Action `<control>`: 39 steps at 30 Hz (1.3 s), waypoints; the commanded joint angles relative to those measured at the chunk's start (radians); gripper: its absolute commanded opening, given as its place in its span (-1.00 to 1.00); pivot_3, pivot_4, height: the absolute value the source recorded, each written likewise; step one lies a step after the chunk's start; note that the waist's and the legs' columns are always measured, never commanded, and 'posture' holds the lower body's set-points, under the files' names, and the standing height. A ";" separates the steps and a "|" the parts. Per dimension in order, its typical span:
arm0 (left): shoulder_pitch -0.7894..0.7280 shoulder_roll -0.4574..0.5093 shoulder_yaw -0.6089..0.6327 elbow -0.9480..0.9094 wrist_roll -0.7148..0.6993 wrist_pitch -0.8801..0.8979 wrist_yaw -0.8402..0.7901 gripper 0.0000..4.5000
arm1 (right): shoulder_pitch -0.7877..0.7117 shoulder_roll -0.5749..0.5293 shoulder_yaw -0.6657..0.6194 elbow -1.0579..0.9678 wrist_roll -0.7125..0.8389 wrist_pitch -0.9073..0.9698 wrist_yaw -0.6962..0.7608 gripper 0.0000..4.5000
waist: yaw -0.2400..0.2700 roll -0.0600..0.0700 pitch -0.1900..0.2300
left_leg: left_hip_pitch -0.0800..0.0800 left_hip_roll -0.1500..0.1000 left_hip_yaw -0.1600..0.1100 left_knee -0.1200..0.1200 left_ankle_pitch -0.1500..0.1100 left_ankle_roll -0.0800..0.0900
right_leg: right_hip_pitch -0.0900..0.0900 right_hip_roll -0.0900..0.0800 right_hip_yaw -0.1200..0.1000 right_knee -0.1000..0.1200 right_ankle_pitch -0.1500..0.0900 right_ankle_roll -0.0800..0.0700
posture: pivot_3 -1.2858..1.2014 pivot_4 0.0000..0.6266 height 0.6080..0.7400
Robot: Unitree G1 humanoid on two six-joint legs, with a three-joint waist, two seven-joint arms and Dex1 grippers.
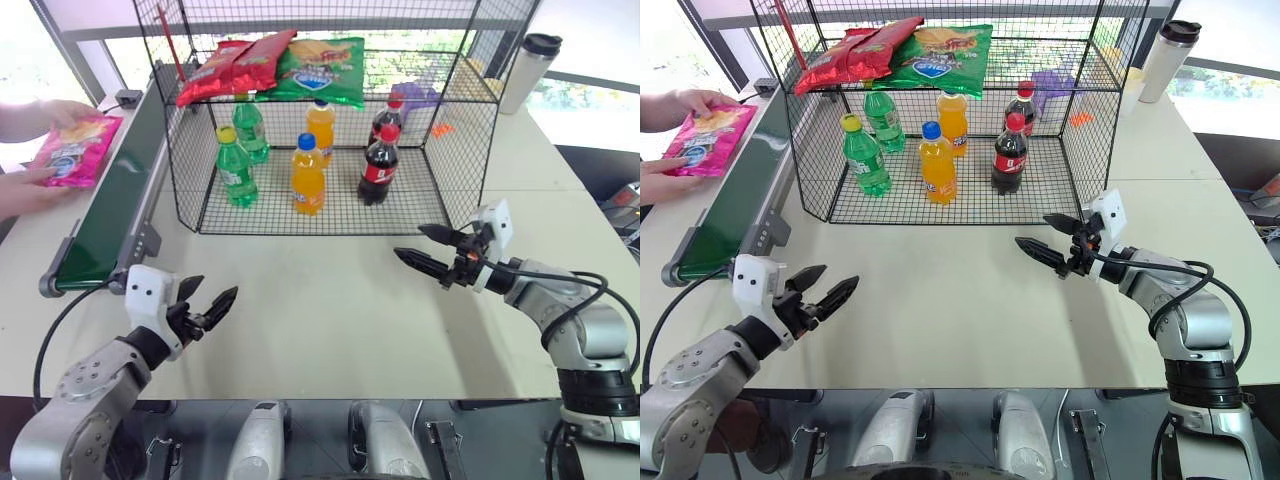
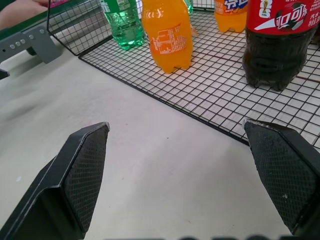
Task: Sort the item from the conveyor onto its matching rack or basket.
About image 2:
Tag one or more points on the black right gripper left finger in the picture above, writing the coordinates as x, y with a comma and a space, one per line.
62, 190

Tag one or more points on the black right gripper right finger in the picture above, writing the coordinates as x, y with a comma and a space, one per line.
282, 170

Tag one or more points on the cola bottle with red label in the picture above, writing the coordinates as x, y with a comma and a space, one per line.
272, 57

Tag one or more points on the dark brown drink bottle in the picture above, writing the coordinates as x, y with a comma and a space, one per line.
315, 37

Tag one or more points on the orange soda bottle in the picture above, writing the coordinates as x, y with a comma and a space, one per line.
230, 22
166, 27

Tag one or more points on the green soda bottle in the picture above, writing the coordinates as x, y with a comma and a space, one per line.
123, 27
190, 6

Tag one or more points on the pink snack package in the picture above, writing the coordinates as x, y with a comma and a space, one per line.
58, 2

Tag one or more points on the grey metal bracket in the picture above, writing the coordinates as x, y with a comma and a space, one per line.
37, 46

